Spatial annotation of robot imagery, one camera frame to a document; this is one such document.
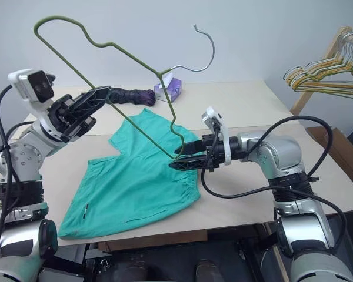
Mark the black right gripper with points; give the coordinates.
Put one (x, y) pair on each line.
(213, 152)

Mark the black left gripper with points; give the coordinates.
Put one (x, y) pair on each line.
(61, 117)

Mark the green shorts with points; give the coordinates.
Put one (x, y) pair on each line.
(135, 182)

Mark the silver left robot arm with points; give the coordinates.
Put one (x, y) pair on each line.
(20, 152)

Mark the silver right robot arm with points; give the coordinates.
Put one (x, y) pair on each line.
(282, 152)

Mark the dark purple rolled cloth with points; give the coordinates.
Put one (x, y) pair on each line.
(129, 95)

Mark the purple tissue box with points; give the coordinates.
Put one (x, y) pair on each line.
(170, 86)

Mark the dark rounded shape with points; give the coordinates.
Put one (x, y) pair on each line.
(209, 271)

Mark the brown cardboard box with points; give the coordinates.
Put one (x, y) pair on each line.
(341, 152)

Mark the wooden clothes rack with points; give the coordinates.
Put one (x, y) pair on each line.
(336, 41)

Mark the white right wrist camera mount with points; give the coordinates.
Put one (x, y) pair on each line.
(211, 114)

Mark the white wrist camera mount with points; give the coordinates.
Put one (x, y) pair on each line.
(211, 114)
(20, 80)

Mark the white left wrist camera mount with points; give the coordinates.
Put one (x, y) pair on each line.
(20, 80)

